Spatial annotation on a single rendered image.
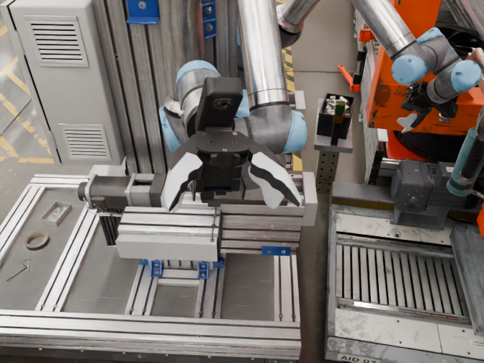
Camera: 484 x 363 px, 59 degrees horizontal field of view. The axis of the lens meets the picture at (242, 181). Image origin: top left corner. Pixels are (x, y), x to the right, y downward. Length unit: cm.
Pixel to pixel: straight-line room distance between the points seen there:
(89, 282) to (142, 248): 64
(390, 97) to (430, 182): 39
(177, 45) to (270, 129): 29
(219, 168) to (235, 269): 119
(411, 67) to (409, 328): 105
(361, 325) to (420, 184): 63
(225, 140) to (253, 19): 32
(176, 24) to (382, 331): 135
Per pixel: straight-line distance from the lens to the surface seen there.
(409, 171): 198
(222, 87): 51
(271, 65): 79
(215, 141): 55
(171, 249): 115
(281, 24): 153
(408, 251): 211
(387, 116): 196
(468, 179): 140
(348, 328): 178
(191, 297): 165
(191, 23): 92
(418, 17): 180
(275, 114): 76
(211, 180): 56
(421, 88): 141
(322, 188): 236
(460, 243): 209
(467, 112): 202
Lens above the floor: 156
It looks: 40 degrees down
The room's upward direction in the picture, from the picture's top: straight up
